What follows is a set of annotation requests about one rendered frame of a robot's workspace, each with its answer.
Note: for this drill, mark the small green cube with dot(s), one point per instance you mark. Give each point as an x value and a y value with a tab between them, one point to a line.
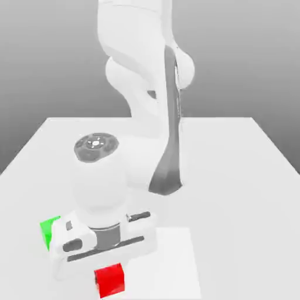
48	229

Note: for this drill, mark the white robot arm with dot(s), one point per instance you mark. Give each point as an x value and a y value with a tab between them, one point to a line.
131	70

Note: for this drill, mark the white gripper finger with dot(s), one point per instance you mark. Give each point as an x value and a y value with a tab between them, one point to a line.
58	270

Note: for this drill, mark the small red cube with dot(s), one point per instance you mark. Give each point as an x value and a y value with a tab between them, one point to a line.
110	281

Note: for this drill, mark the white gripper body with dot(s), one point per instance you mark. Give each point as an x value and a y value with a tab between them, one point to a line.
140	246

